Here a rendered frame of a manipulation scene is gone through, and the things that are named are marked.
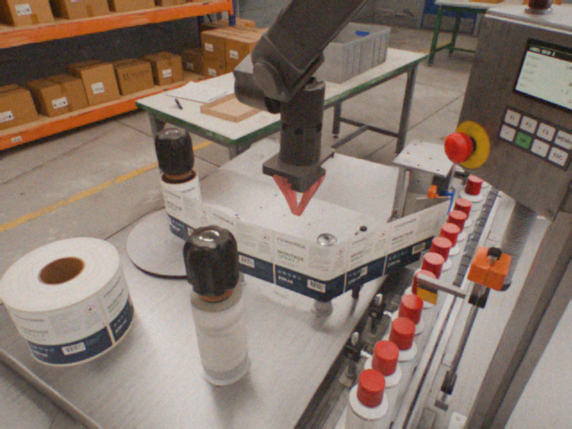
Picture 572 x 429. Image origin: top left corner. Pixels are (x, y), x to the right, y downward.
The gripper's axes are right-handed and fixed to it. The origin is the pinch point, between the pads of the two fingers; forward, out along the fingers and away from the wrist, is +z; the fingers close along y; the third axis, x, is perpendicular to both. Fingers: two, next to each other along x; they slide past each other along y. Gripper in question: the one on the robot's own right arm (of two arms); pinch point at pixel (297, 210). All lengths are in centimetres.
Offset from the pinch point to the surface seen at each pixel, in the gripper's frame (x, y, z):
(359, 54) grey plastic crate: -71, -197, 27
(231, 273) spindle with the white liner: -4.9, 10.7, 7.2
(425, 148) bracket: 8.4, -42.5, 4.4
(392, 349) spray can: 19.8, 8.0, 10.4
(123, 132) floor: -285, -184, 126
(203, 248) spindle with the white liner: -7.7, 13.0, 2.0
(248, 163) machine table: -58, -65, 37
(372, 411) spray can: 20.4, 15.2, 14.2
